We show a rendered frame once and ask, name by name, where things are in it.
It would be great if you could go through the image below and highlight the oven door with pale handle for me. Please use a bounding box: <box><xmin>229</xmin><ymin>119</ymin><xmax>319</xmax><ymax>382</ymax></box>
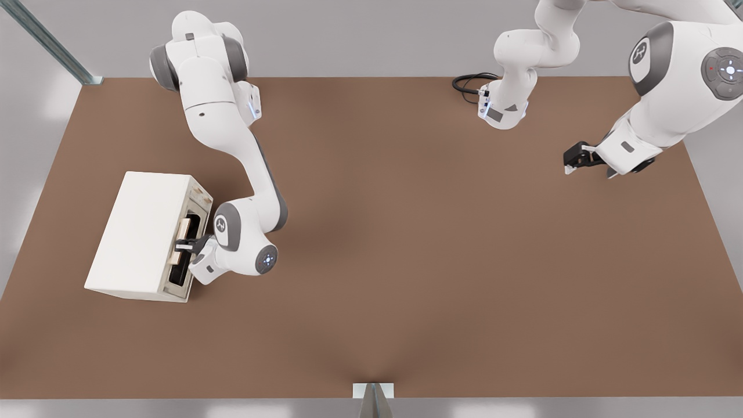
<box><xmin>164</xmin><ymin>211</ymin><xmax>211</xmax><ymax>297</ymax></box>

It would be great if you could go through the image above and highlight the white oven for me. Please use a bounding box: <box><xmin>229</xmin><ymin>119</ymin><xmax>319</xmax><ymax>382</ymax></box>
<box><xmin>85</xmin><ymin>171</ymin><xmax>214</xmax><ymax>303</ymax></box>

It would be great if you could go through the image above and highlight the black cable loop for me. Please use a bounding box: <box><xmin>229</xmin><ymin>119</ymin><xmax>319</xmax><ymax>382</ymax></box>
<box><xmin>452</xmin><ymin>73</ymin><xmax>500</xmax><ymax>106</ymax></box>

